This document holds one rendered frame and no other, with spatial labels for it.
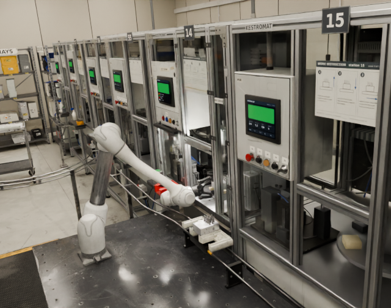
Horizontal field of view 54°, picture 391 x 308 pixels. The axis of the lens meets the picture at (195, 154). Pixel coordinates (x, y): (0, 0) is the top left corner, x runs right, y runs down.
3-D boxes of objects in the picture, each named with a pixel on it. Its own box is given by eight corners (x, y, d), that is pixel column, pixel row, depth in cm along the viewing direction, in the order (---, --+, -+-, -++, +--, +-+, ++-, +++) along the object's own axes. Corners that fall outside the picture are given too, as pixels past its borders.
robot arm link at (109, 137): (126, 143, 230) (126, 137, 242) (102, 123, 224) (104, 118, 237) (111, 159, 231) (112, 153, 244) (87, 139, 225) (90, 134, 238)
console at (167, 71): (153, 122, 299) (147, 61, 286) (186, 116, 312) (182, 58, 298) (177, 131, 263) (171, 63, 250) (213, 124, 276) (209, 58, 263)
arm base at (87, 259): (85, 269, 234) (83, 261, 232) (77, 253, 253) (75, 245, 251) (113, 260, 242) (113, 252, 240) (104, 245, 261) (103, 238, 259)
